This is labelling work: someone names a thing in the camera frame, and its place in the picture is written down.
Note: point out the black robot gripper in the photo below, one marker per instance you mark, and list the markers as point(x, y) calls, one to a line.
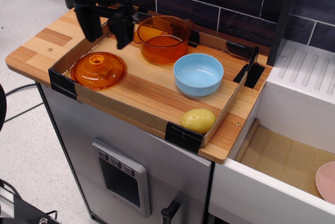
point(91, 25)

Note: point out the orange transparent pot lid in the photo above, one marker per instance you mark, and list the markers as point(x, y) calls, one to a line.
point(99, 70)

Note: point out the orange transparent pot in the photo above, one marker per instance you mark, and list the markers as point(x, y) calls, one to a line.
point(163, 39)

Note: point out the light blue bowl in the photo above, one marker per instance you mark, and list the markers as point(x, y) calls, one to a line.
point(198, 74)

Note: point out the cardboard fence with black tape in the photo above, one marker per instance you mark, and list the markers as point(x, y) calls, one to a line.
point(148, 97)

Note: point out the yellow toy potato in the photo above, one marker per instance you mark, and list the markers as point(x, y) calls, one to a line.
point(198, 120)

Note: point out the silver toy dishwasher cabinet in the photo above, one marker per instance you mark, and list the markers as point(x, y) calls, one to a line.
point(124, 174)

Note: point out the white toy sink unit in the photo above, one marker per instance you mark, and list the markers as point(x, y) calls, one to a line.
point(270, 177)

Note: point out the pink plate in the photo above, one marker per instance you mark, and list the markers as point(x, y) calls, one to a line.
point(325, 181)

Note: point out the black upright post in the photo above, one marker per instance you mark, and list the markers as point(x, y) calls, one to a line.
point(283, 28)

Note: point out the black oven door handle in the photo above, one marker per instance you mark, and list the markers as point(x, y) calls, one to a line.
point(167, 214)

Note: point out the black camera mount foreground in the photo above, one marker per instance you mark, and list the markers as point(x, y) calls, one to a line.
point(16, 210)

